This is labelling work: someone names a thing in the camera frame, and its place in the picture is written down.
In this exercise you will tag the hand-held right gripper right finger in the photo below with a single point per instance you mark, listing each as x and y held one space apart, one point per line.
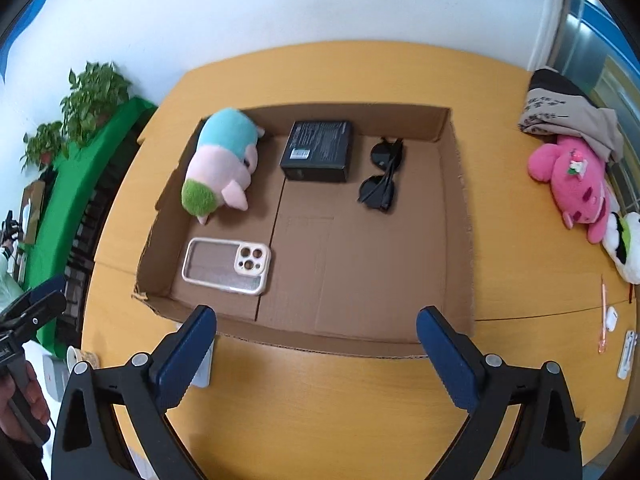
445 355

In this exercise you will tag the black cloth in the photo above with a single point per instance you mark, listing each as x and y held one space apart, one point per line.
550 80

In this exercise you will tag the clear beige phone case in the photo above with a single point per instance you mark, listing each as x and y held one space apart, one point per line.
250 260

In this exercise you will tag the wooden desktop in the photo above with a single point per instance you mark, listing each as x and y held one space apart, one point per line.
325 410

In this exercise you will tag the beige printed cloth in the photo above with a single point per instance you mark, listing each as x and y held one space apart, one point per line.
590 125

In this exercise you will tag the blue pink green plush toy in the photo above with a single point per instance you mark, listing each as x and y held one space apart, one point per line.
220 170

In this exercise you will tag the black sunglasses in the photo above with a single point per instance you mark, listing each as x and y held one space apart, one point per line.
377 190

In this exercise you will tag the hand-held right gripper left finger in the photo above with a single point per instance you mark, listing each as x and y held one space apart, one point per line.
187 355

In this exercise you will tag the white earbuds case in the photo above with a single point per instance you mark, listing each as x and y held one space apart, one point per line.
611 317

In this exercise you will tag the dark slatted rack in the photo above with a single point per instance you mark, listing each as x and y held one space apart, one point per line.
85 240

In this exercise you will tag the white box red label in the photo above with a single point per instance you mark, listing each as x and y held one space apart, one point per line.
55 377

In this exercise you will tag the white power strip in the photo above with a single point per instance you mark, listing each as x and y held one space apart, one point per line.
202 377

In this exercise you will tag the black product box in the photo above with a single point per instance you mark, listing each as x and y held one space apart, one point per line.
315 145

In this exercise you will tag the white plush toy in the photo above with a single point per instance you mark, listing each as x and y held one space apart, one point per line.
625 245

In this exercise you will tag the brown cardboard carton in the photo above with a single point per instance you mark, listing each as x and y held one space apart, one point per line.
32 210

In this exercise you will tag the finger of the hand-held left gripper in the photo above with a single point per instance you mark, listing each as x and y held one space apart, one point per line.
40 312
47 287

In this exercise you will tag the white cup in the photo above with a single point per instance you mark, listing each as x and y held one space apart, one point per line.
82 356

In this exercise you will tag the white nail clipper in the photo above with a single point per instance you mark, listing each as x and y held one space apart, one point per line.
626 357

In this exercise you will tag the shallow cardboard box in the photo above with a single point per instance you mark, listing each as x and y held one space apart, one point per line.
350 260

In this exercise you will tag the person's left hand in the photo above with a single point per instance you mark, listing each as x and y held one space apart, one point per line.
39 400

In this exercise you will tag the blue wall decal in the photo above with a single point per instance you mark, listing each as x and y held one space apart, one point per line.
7 55

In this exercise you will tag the pink pen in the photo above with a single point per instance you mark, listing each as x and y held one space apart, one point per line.
602 320

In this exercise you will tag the large potted green plant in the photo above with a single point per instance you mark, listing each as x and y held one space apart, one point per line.
92 100

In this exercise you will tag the small potted green plant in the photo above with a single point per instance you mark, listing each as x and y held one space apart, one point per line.
45 142

